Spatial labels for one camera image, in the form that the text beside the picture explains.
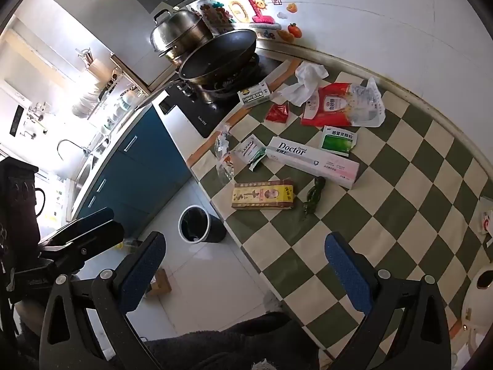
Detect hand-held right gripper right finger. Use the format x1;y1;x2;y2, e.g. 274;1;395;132
324;232;463;370

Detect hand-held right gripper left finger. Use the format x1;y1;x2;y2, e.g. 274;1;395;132
39;231;167;370

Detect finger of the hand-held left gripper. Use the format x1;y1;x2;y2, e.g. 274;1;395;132
40;207;115;245
39;220;126;275

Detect black trash bin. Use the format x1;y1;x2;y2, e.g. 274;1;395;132
178;205;227;244

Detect green medicine sachet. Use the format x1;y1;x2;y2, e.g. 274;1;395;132
320;125;359;157

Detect small green white medicine box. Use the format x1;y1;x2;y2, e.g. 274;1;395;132
237;82;272;107

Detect cardboard box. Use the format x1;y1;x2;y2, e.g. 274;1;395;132
145;268;173;298

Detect steel sink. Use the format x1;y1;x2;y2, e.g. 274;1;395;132
71;153;103;205

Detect blue kitchen cabinet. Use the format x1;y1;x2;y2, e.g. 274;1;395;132
73;104;193;240

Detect sink faucet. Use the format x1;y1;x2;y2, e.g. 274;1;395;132
58;139;92;161

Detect green plastic scrap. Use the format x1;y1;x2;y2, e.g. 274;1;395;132
301;176;326;220

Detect green white checkered tablecloth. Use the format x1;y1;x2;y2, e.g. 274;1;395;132
187;58;493;367

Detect brown yellow carton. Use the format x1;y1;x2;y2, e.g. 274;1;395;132
231;180;295;210

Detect person's dark trousers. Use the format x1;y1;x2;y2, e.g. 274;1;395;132
141;311;321;370

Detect white pink toothpaste box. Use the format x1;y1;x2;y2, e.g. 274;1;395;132
265;136;360;190

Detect dish rack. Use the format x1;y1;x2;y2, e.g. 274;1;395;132
71;77;149;124

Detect white round appliance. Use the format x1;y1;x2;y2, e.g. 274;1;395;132
460;264;493;357

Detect crumpled clear plastic wrapper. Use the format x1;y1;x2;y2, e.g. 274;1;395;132
214;130;236;186

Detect torn green wrapper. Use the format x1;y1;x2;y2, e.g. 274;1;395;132
248;151;267;172

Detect white red packet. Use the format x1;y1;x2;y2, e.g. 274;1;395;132
479;196;493;248

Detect black gas stove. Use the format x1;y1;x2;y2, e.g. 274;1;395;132
158;55;283;138

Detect small white sachet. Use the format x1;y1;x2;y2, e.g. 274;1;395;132
232;134;266;166

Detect red sugar bag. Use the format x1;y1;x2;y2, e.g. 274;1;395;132
300;82;361;127

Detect clear printed plastic bag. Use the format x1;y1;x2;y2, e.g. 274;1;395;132
344;77;386;128

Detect small red sachet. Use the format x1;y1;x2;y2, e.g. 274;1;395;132
265;103;290;123

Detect white crumpled tissue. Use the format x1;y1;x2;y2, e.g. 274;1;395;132
272;61;330;107

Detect black wok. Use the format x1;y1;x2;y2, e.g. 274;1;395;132
178;29;258;85

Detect steel steamer pot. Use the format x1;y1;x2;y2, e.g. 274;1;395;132
149;8;214;65

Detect white wall water heater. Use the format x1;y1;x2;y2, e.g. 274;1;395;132
10;105;26;137

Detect pink letter wall sticker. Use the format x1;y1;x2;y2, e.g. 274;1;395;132
246;0;275;24

